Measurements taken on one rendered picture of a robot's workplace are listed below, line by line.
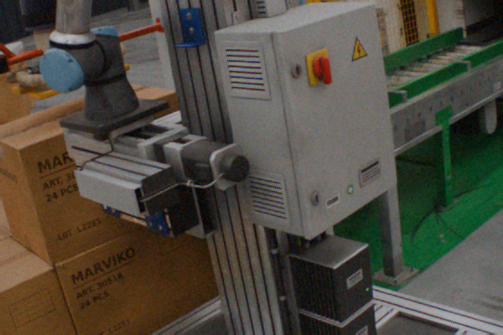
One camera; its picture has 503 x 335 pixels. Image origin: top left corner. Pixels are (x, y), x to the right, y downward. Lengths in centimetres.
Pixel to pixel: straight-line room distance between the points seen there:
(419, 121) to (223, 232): 145
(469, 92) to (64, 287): 213
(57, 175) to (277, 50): 99
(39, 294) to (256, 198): 90
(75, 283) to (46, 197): 31
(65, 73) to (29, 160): 55
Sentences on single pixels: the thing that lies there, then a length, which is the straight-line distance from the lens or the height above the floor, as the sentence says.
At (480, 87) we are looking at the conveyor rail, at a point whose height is 50.
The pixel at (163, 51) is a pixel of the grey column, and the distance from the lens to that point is 385.
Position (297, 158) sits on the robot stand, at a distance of 152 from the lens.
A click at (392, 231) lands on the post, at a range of 279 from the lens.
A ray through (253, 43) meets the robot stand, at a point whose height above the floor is 121.
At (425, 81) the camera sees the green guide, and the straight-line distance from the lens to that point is 334.
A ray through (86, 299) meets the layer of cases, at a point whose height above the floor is 39.
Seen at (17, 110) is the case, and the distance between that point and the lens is 410.
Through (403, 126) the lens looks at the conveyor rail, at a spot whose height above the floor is 51.
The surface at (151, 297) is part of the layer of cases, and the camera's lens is 250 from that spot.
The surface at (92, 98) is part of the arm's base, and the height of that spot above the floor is 109.
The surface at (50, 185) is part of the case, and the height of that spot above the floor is 80.
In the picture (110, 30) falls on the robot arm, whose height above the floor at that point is 125.
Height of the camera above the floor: 147
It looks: 18 degrees down
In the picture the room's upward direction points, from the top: 10 degrees counter-clockwise
